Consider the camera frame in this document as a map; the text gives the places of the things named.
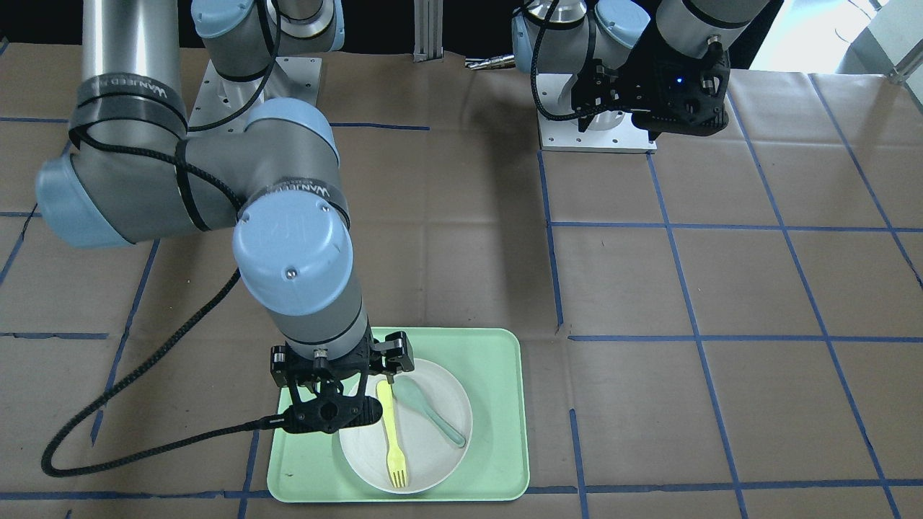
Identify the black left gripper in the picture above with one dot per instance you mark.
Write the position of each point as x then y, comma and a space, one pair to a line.
626, 85

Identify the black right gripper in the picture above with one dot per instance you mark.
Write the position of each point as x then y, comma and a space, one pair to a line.
394, 351

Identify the yellow plastic fork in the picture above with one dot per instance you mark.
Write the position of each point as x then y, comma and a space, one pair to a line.
395, 458

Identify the white round plate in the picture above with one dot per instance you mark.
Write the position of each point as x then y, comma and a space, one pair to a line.
430, 456

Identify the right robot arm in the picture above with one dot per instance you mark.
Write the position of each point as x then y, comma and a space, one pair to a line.
268, 168

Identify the green plastic spoon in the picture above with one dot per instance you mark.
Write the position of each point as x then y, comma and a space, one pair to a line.
410, 394

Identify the light green tray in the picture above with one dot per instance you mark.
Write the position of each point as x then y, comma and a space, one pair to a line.
312, 467

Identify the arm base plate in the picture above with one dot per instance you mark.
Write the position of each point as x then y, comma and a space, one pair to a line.
608, 132
218, 98

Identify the aluminium frame post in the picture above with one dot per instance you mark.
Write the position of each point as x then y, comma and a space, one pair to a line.
428, 17

